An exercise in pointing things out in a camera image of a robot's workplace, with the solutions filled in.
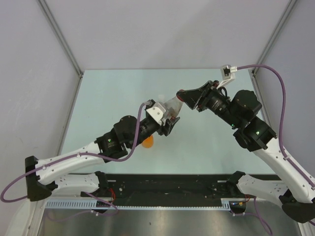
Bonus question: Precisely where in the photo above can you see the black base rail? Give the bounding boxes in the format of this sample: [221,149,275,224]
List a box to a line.
[92,174,246,207]

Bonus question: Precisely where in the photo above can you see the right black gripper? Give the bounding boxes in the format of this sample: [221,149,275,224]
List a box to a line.
[176,80,240,128]

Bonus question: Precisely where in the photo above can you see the left aluminium frame post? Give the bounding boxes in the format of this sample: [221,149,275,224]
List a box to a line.
[36,0,83,77]

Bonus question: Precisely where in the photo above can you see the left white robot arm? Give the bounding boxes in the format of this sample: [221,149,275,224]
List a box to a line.
[0,97,183,236]

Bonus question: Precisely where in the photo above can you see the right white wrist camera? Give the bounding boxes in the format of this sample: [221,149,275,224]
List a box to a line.
[218,65,238,88]

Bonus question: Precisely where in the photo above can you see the orange juice bottle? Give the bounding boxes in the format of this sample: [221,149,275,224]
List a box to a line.
[141,135,154,148]

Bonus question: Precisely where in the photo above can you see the clear water bottle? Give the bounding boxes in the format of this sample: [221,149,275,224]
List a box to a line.
[158,94,165,102]

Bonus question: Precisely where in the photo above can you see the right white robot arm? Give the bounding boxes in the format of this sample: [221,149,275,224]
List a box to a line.
[176,81,315,223]

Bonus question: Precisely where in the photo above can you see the milk bottle with red label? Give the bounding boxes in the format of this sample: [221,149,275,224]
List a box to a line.
[163,96,183,119]

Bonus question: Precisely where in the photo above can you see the aluminium frame post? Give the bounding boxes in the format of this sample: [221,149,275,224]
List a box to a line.
[36,0,83,77]
[252,0,300,74]

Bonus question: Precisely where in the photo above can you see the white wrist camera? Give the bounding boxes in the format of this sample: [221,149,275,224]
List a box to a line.
[218,65,238,88]
[146,102,166,125]

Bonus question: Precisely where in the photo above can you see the right aluminium frame post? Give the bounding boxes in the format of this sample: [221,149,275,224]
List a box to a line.
[252,0,300,74]

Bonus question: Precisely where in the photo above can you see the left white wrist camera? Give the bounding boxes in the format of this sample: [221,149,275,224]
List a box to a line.
[146,102,166,125]

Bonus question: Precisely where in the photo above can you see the white slotted cable duct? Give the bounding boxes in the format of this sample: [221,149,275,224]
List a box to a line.
[45,199,247,211]

